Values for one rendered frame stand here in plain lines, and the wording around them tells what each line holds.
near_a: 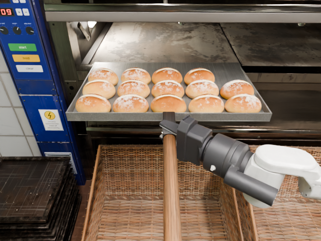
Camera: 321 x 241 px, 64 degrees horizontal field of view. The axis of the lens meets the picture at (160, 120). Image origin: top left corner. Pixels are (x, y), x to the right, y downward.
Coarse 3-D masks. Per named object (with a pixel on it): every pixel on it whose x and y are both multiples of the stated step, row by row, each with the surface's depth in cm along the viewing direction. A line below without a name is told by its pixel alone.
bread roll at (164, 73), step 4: (160, 68) 82; (164, 68) 82; (168, 68) 82; (172, 68) 82; (156, 72) 82; (160, 72) 81; (164, 72) 81; (168, 72) 81; (172, 72) 81; (176, 72) 82; (152, 76) 83; (156, 76) 82; (160, 76) 81; (164, 76) 81; (168, 76) 81; (172, 76) 81; (176, 76) 81; (180, 76) 82; (152, 80) 83; (156, 80) 82; (160, 80) 81; (176, 80) 82; (180, 80) 83
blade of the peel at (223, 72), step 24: (120, 72) 91; (216, 72) 91; (240, 72) 91; (72, 120) 70; (96, 120) 70; (120, 120) 70; (144, 120) 70; (216, 120) 69; (240, 120) 69; (264, 120) 69
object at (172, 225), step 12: (168, 144) 58; (168, 156) 55; (168, 168) 52; (168, 180) 50; (168, 192) 48; (168, 204) 46; (168, 216) 44; (180, 216) 45; (168, 228) 42; (180, 228) 43; (168, 240) 41; (180, 240) 41
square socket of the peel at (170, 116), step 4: (164, 112) 67; (168, 112) 67; (172, 112) 67; (164, 116) 66; (168, 116) 66; (172, 116) 66; (168, 120) 64; (172, 120) 64; (164, 132) 61; (168, 132) 61
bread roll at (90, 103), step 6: (84, 96) 70; (90, 96) 69; (96, 96) 69; (102, 96) 70; (78, 102) 70; (84, 102) 69; (90, 102) 68; (96, 102) 69; (102, 102) 69; (108, 102) 71; (78, 108) 70; (84, 108) 69; (90, 108) 69; (96, 108) 69; (102, 108) 69; (108, 108) 70
